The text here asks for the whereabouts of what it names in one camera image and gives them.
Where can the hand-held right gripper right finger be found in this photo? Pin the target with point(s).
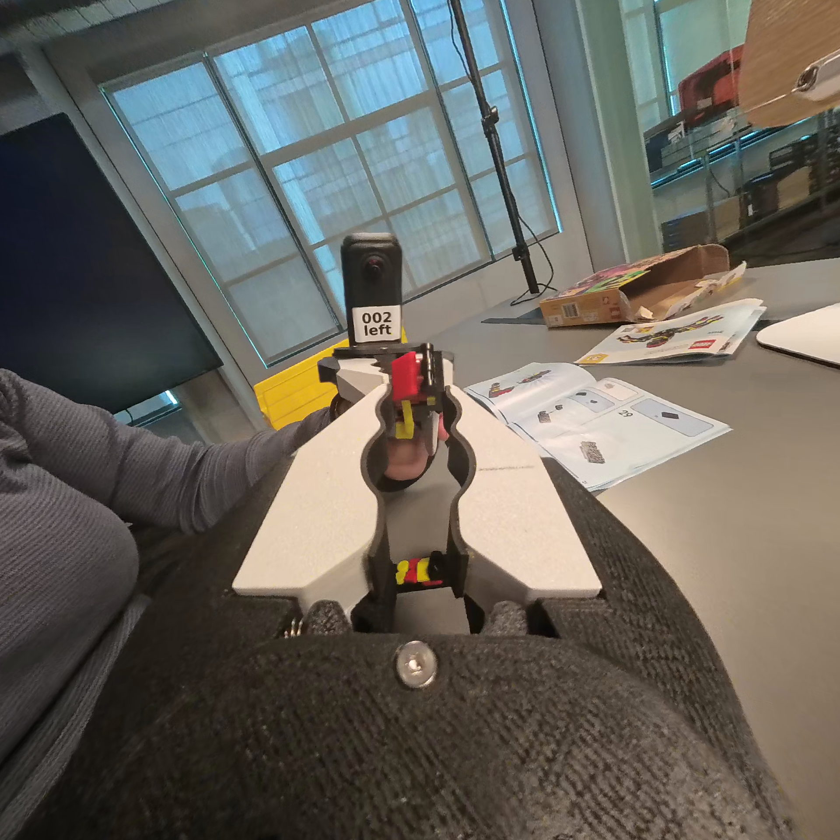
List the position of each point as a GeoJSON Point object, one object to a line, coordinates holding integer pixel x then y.
{"type": "Point", "coordinates": [525, 525]}

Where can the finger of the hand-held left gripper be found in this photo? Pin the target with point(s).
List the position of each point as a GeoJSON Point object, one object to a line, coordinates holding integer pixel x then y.
{"type": "Point", "coordinates": [359, 382]}
{"type": "Point", "coordinates": [445, 377]}

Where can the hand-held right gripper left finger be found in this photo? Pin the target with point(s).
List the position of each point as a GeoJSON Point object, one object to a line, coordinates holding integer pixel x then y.
{"type": "Point", "coordinates": [315, 518]}

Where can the red yellow lego assembly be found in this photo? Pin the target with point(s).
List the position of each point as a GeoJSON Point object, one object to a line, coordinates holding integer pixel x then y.
{"type": "Point", "coordinates": [405, 377]}

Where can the beaded lego tail assembly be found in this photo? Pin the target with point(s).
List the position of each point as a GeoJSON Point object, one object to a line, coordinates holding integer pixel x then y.
{"type": "Point", "coordinates": [417, 571]}

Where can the person's left forearm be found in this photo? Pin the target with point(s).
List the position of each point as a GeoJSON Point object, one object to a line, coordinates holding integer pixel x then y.
{"type": "Point", "coordinates": [197, 472]}

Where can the person's left hand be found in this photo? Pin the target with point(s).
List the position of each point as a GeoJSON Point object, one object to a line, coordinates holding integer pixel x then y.
{"type": "Point", "coordinates": [410, 463]}

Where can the yellow plastic bin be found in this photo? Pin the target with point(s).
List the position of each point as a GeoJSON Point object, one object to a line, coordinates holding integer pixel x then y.
{"type": "Point", "coordinates": [289, 397]}

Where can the open instruction booklet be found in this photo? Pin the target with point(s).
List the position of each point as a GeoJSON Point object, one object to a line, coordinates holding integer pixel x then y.
{"type": "Point", "coordinates": [590, 420]}

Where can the large grid window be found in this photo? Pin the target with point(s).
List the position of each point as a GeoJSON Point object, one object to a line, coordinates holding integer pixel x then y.
{"type": "Point", "coordinates": [295, 164]}

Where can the torn cardboard box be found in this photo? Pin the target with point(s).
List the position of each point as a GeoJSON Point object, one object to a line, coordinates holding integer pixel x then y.
{"type": "Point", "coordinates": [590, 308]}

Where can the black tripod stand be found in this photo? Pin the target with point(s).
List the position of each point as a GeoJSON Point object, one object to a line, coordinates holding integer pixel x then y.
{"type": "Point", "coordinates": [505, 184]}

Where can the closed instruction booklet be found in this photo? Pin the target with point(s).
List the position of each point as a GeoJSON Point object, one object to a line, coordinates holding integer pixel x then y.
{"type": "Point", "coordinates": [682, 334]}

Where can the person's torso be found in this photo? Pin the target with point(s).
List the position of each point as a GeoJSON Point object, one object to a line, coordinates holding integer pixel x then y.
{"type": "Point", "coordinates": [59, 623]}

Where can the dark monitor screen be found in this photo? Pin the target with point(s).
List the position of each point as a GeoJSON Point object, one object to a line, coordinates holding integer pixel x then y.
{"type": "Point", "coordinates": [85, 262]}

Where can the storage shelves with boxes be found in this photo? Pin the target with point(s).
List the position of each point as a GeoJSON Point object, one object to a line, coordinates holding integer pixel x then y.
{"type": "Point", "coordinates": [741, 177]}

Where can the wooden book stand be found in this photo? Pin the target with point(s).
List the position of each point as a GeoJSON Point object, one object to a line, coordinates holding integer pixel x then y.
{"type": "Point", "coordinates": [787, 52]}

